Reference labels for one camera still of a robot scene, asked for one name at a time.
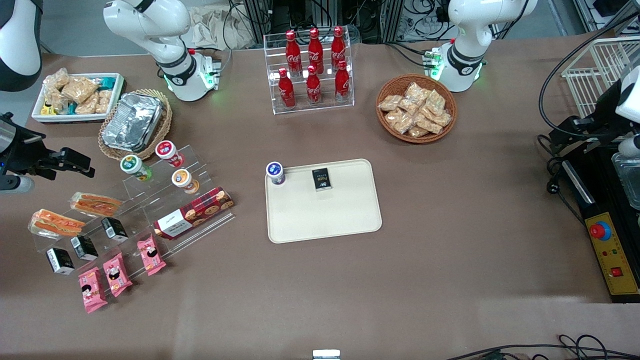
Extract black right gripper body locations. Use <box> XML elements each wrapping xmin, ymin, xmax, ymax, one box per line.
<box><xmin>0</xmin><ymin>112</ymin><xmax>49</xmax><ymax>194</ymax></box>

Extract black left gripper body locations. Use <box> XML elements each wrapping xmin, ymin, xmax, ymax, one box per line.
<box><xmin>549</xmin><ymin>82</ymin><xmax>631</xmax><ymax>155</ymax></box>

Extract plastic triangle sandwich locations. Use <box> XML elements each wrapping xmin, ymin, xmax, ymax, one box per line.
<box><xmin>28</xmin><ymin>209</ymin><xmax>87</xmax><ymax>238</ymax></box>
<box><xmin>70</xmin><ymin>192</ymin><xmax>123</xmax><ymax>217</ymax></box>

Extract beige plastic serving tray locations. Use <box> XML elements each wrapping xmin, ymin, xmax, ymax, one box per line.
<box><xmin>264</xmin><ymin>159</ymin><xmax>383</xmax><ymax>244</ymax></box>

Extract green lid yogurt cup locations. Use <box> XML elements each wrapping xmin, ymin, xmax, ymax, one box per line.
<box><xmin>120</xmin><ymin>155</ymin><xmax>152</xmax><ymax>182</ymax></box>

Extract clear plastic container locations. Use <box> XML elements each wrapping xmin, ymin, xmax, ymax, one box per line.
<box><xmin>611</xmin><ymin>152</ymin><xmax>640</xmax><ymax>211</ymax></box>

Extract black machine base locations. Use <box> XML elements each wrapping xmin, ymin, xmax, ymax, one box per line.
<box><xmin>560</xmin><ymin>145</ymin><xmax>640</xmax><ymax>304</ymax></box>

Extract silver foil container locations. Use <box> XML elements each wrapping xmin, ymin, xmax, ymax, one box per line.
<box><xmin>102</xmin><ymin>92</ymin><xmax>166</xmax><ymax>152</ymax></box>

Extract clear acrylic tiered stand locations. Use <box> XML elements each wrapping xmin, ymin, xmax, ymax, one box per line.
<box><xmin>32</xmin><ymin>145</ymin><xmax>237</xmax><ymax>267</ymax></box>

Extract white rectangular bin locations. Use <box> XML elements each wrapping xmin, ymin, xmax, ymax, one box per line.
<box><xmin>31</xmin><ymin>73</ymin><xmax>126</xmax><ymax>124</ymax></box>

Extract small black snack box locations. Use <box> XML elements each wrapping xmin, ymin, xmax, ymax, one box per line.
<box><xmin>312</xmin><ymin>168</ymin><xmax>333</xmax><ymax>192</ymax></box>
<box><xmin>101</xmin><ymin>217</ymin><xmax>129</xmax><ymax>243</ymax></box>
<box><xmin>70</xmin><ymin>235</ymin><xmax>99</xmax><ymax>261</ymax></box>
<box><xmin>46</xmin><ymin>248</ymin><xmax>76</xmax><ymax>275</ymax></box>

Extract red lid yogurt cup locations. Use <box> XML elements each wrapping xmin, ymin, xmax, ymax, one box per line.
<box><xmin>155</xmin><ymin>140</ymin><xmax>185</xmax><ymax>168</ymax></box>

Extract flat light wicker basket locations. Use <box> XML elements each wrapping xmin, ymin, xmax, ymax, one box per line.
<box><xmin>98</xmin><ymin>89</ymin><xmax>173</xmax><ymax>161</ymax></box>

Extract orange lid yogurt cup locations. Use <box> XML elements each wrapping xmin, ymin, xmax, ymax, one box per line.
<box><xmin>171</xmin><ymin>169</ymin><xmax>200</xmax><ymax>195</ymax></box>

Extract pink snack packet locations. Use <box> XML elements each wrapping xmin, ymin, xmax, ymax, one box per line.
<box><xmin>137</xmin><ymin>234</ymin><xmax>166</xmax><ymax>276</ymax></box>
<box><xmin>78</xmin><ymin>267</ymin><xmax>108</xmax><ymax>314</ymax></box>
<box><xmin>103</xmin><ymin>253</ymin><xmax>133</xmax><ymax>298</ymax></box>

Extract red plaid cookie box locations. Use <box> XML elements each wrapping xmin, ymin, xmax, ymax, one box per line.
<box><xmin>153</xmin><ymin>186</ymin><xmax>235</xmax><ymax>240</ymax></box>

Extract yellow emergency stop panel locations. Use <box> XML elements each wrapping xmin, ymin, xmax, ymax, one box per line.
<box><xmin>585</xmin><ymin>212</ymin><xmax>640</xmax><ymax>296</ymax></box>

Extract crumpled beige cloth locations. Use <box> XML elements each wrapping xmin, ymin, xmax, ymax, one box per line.
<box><xmin>182</xmin><ymin>7</ymin><xmax>257</xmax><ymax>51</ymax></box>

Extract blue lid yogurt cup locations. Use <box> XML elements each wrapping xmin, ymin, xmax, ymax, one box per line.
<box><xmin>265</xmin><ymin>161</ymin><xmax>286</xmax><ymax>186</ymax></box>

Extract round brown wicker basket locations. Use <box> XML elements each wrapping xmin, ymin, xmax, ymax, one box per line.
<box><xmin>376</xmin><ymin>74</ymin><xmax>458</xmax><ymax>144</ymax></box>

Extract red cola bottle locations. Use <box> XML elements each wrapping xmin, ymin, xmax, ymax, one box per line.
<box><xmin>305</xmin><ymin>65</ymin><xmax>322</xmax><ymax>105</ymax></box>
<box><xmin>285</xmin><ymin>30</ymin><xmax>303</xmax><ymax>77</ymax></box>
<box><xmin>307</xmin><ymin>27</ymin><xmax>325</xmax><ymax>74</ymax></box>
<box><xmin>278</xmin><ymin>68</ymin><xmax>296</xmax><ymax>109</ymax></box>
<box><xmin>334</xmin><ymin>60</ymin><xmax>351</xmax><ymax>103</ymax></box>
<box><xmin>331</xmin><ymin>26</ymin><xmax>347</xmax><ymax>69</ymax></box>

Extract clear acrylic bottle rack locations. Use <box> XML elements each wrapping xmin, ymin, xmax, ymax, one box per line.
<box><xmin>263</xmin><ymin>29</ymin><xmax>355</xmax><ymax>115</ymax></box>

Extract white wire basket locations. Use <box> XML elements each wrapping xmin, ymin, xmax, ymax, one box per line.
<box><xmin>561</xmin><ymin>36</ymin><xmax>640</xmax><ymax>119</ymax></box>

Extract thick black cable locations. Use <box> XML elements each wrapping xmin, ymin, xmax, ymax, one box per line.
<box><xmin>538</xmin><ymin>9</ymin><xmax>640</xmax><ymax>139</ymax></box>

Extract black cable with plug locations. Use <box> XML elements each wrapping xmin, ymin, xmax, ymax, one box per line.
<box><xmin>537</xmin><ymin>133</ymin><xmax>587</xmax><ymax>222</ymax></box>

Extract thin black cables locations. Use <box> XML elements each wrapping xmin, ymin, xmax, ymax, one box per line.
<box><xmin>445</xmin><ymin>334</ymin><xmax>640</xmax><ymax>360</ymax></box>

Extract aluminium frame rack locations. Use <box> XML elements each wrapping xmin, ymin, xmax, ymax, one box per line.
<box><xmin>242</xmin><ymin>0</ymin><xmax>443</xmax><ymax>45</ymax></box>

